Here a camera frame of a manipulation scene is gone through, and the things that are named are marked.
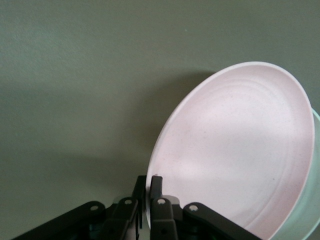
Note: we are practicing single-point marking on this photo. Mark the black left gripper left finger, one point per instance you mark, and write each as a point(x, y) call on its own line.
point(120, 212)

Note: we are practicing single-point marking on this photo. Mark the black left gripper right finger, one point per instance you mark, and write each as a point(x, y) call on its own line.
point(165, 217)

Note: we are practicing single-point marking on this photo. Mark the pink plate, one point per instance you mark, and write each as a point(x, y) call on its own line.
point(237, 150)

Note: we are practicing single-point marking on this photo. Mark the green plate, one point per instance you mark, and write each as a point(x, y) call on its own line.
point(310, 200)

